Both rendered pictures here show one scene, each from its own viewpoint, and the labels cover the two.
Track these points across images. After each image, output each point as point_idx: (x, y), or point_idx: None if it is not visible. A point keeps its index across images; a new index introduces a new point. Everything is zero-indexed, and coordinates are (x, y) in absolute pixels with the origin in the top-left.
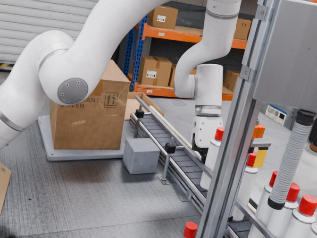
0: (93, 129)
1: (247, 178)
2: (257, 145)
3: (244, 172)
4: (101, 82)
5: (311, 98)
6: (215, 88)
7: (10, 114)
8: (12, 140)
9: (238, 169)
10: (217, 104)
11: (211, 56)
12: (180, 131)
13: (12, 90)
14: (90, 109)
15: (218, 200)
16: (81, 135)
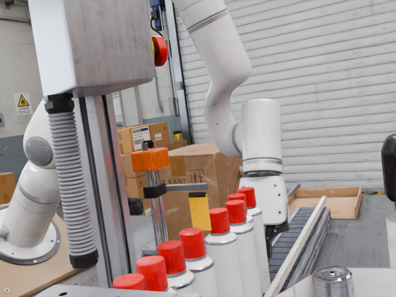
0: (188, 218)
1: (209, 254)
2: (180, 188)
3: (205, 243)
4: (182, 159)
5: (57, 72)
6: (254, 131)
7: (23, 184)
8: (140, 237)
9: (105, 218)
10: (260, 155)
11: (215, 86)
12: (366, 232)
13: (28, 163)
14: (180, 193)
15: (97, 269)
16: (178, 225)
